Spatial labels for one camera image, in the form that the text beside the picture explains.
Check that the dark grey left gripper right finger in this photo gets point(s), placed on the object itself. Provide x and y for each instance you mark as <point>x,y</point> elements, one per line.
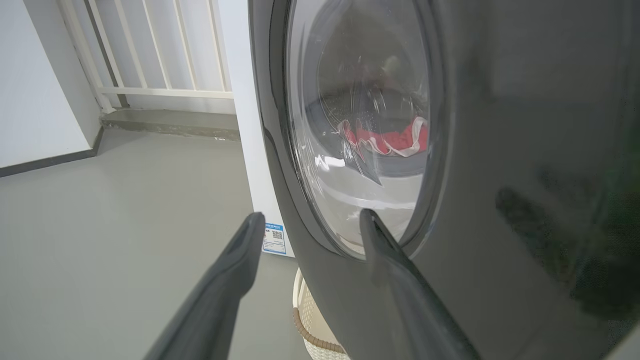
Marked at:
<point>405,300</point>

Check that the red and white garment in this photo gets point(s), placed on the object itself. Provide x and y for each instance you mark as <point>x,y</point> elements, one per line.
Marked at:
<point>390,142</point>

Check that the white washing machine body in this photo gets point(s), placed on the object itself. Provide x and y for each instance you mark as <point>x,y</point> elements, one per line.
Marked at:
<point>250,125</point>

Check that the beige perforated laundry basket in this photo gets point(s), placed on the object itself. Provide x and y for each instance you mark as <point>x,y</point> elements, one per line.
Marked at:
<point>312,320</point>

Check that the blue and white label sticker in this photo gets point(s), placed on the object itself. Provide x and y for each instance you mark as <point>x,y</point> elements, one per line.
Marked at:
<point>274,239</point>

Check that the white metal railing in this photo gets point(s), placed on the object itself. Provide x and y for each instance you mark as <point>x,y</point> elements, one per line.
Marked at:
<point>165,92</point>

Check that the dark grey washing machine door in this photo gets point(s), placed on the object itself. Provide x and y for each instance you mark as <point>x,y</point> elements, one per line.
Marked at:
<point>500,150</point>

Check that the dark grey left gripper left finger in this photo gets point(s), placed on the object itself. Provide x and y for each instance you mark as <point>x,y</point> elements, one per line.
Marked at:
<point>225,280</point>

